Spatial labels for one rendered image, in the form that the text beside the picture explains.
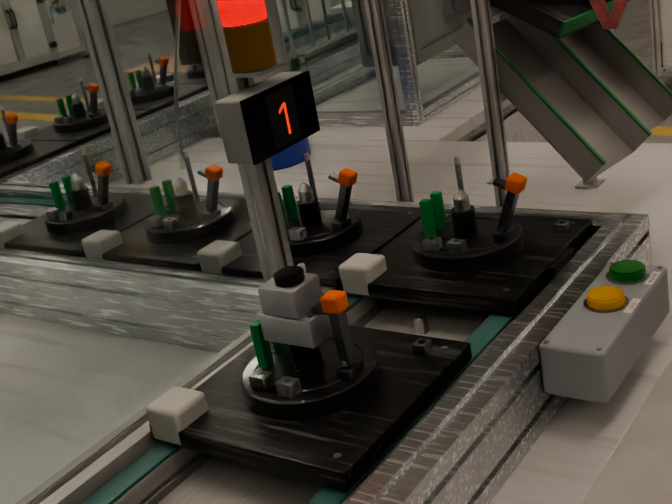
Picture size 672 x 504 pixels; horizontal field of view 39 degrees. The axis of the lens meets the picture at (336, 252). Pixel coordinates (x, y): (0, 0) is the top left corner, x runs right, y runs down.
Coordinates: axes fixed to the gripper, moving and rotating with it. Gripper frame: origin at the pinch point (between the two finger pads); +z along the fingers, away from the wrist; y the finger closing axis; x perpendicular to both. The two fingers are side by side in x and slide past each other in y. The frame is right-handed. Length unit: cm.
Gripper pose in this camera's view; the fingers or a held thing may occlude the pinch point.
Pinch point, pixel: (610, 21)
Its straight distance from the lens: 112.0
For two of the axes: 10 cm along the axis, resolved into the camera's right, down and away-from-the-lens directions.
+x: 8.1, 1.1, -5.7
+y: -5.6, 4.0, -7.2
